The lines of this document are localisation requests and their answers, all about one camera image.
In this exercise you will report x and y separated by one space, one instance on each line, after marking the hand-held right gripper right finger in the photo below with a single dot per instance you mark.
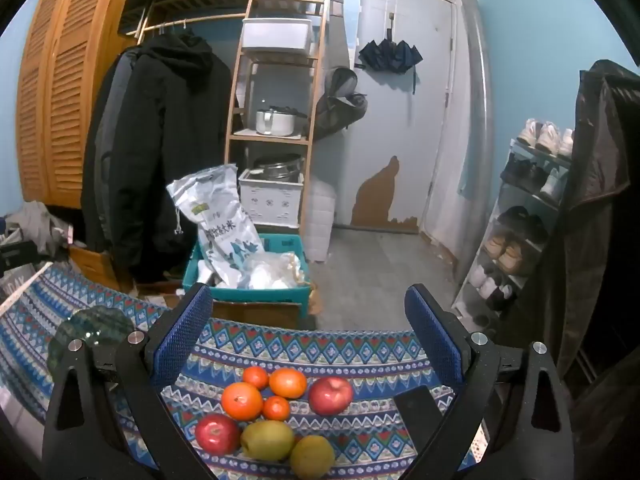
435 332

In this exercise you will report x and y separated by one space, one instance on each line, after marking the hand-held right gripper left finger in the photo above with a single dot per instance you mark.
180 332

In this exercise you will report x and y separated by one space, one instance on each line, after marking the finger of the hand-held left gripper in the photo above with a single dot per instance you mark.
17 257

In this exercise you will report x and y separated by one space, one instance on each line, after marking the dark green glass plate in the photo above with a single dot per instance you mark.
95 325

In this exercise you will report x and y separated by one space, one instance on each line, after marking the small tangerine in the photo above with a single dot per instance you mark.
276 408
256 377

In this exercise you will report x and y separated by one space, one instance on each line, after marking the orange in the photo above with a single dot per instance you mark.
288 383
242 401

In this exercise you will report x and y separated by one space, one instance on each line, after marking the red apple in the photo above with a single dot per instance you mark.
330 395
217 434

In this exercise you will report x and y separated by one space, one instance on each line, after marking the yellow lemon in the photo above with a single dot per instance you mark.
267 440

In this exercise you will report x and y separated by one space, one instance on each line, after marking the green pear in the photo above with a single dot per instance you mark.
312 456

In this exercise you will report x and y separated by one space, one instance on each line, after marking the grey tote bag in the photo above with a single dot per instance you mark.
20 287

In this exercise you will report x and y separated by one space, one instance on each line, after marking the pile of grey clothes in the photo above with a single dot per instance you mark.
35 225

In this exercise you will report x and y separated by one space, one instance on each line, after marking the brown cardboard box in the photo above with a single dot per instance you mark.
260 312
95 265

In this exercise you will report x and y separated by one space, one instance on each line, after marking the black smartphone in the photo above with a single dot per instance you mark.
420 410

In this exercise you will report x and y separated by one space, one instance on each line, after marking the clear plastic bag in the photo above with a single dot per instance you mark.
270 272

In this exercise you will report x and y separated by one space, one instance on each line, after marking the patterned blue tablecloth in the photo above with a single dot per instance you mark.
325 350

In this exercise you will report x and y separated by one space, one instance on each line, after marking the white rice bag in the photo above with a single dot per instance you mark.
220 220

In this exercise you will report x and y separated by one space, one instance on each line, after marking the teal plastic crate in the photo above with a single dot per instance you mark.
285 245

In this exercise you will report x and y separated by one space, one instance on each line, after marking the white shoe rack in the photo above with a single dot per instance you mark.
510 200

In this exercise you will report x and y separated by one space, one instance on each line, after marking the white patterned crate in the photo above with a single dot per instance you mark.
270 202

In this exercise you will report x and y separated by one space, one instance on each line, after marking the white plastic storage bin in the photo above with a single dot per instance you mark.
320 220

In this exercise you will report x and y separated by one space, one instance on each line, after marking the grey jacket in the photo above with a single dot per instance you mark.
112 110

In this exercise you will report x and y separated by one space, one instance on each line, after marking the wooden louvered wardrobe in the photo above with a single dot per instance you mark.
60 85

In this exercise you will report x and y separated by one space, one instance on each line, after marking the steel steamer pot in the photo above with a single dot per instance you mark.
277 169

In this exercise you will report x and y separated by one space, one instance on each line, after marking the dark brown coat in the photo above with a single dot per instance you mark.
600 235

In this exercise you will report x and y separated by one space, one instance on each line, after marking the black hooded jacket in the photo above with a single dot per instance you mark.
165 135

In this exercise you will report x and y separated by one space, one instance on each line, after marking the pale blue door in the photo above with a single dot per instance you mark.
400 135

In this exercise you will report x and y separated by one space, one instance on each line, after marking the wooden shelf rack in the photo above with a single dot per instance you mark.
270 137

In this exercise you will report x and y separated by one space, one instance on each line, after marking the grey metal pipe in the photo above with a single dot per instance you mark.
477 110

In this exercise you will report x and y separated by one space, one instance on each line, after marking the white cooking pot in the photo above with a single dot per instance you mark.
275 122

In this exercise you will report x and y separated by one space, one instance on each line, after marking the grey hanging bag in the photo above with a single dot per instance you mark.
337 105

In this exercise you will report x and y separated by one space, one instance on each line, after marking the dark blue umbrella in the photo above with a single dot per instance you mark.
390 55

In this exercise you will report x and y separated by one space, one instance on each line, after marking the wooden slatted rack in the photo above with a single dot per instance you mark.
190 2

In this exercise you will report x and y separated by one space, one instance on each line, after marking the metal door hook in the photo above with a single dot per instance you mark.
391 22

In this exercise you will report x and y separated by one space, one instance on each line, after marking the white plastic storage box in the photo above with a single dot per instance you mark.
277 35

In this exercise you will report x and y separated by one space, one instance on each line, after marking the wooden clothes rail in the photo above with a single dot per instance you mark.
200 19

